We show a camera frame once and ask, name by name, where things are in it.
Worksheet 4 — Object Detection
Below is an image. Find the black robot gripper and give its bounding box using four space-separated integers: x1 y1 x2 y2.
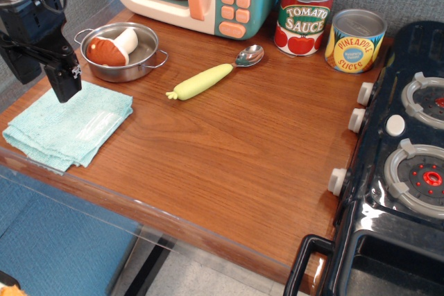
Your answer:
1 0 82 103

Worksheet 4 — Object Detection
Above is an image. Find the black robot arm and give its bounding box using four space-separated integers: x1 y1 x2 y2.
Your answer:
1 0 82 103

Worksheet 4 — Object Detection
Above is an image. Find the plush brown white mushroom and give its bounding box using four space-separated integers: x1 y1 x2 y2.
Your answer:
86 28 139 67

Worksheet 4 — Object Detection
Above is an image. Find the light blue folded cloth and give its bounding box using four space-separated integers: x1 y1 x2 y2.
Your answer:
3 81 133 173

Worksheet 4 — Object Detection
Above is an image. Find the silver metal pot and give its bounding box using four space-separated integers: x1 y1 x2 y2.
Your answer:
74 22 169 83

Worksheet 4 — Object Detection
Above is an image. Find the clear acrylic table guard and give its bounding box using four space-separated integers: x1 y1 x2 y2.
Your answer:
1 153 180 295

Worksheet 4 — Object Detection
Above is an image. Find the orange plush object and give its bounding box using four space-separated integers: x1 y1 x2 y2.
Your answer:
0 285 27 296

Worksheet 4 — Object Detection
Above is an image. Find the tomato sauce can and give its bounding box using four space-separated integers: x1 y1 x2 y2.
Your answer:
274 0 334 56

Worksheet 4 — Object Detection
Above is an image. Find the pineapple slices can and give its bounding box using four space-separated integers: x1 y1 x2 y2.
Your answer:
325 9 387 73

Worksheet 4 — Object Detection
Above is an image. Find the black toy stove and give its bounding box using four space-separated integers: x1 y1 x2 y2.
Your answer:
284 21 443 295

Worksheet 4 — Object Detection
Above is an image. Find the spoon with green handle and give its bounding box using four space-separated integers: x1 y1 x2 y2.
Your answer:
166 44 264 101

